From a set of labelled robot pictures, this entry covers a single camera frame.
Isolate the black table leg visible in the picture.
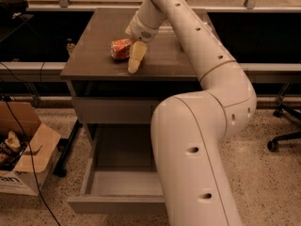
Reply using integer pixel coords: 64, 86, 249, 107
53, 121, 82, 177

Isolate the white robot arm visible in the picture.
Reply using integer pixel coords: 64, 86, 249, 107
126, 0, 257, 226

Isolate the open grey middle drawer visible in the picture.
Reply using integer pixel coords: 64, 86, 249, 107
68, 124, 166, 214

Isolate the small bottle behind cabinet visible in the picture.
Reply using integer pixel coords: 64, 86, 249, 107
66, 39, 75, 55

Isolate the closed grey top drawer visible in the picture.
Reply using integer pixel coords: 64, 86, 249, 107
71, 97, 159, 124

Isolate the grey drawer cabinet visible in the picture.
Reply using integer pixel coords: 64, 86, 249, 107
59, 8, 220, 217

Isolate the brown cardboard box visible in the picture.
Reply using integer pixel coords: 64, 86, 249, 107
0, 102, 61, 196

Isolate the snack bag in box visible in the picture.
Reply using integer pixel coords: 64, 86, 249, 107
0, 131, 26, 171

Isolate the black cable on floor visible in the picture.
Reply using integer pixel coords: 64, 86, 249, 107
0, 94, 62, 226

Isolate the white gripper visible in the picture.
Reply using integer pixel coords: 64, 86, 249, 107
125, 12, 159, 73

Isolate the black bag on desk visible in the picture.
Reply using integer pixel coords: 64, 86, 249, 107
0, 0, 28, 24

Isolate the black office chair base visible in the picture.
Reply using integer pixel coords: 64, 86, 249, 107
267, 104, 301, 152

